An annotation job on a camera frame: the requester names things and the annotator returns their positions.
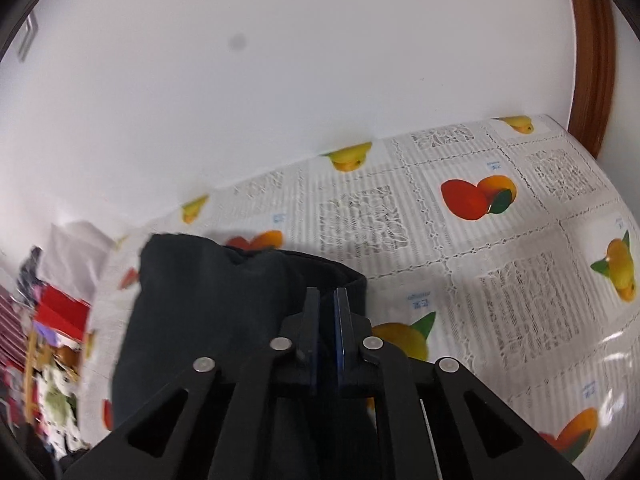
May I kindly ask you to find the black sweatshirt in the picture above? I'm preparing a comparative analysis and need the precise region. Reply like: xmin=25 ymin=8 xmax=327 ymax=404
xmin=107 ymin=232 xmax=379 ymax=480

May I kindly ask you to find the green and white soft item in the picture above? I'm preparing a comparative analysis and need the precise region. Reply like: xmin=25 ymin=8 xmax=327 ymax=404
xmin=41 ymin=364 xmax=83 ymax=453

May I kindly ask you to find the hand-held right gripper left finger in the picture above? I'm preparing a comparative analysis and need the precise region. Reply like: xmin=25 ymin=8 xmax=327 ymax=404
xmin=62 ymin=287 xmax=320 ymax=480

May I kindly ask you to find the brown wooden door frame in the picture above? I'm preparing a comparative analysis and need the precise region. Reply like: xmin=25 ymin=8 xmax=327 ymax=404
xmin=562 ymin=0 xmax=617 ymax=158

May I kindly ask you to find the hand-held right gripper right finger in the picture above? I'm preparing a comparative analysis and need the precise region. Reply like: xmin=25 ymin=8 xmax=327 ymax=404
xmin=333 ymin=287 xmax=587 ymax=480

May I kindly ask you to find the fruit print tablecloth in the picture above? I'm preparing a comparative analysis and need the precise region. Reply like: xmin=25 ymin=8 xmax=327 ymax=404
xmin=80 ymin=114 xmax=640 ymax=467

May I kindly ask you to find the white plastic bag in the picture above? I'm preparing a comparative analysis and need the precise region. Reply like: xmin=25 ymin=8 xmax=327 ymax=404
xmin=42 ymin=219 xmax=118 ymax=306

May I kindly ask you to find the red box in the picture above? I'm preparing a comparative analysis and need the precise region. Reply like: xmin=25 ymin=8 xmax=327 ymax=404
xmin=34 ymin=284 xmax=94 ymax=342

